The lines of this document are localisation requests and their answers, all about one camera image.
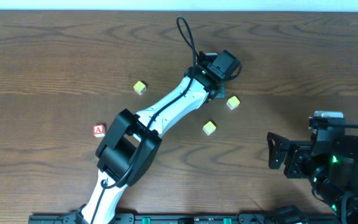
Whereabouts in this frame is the yellow block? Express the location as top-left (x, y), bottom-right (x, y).
top-left (226, 96), bottom-right (241, 110)
top-left (203, 121), bottom-right (216, 136)
top-left (134, 80), bottom-right (147, 95)

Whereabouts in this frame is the red letter A block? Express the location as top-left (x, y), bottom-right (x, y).
top-left (93, 124), bottom-right (106, 138)

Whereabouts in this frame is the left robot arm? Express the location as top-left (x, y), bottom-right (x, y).
top-left (75, 50), bottom-right (242, 223)

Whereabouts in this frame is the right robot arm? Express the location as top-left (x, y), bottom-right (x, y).
top-left (267, 111), bottom-right (358, 223)

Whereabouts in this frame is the left black cable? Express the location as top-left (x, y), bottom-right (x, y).
top-left (88, 16), bottom-right (242, 224)

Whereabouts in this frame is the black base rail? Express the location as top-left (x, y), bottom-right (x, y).
top-left (28, 212), bottom-right (338, 224)

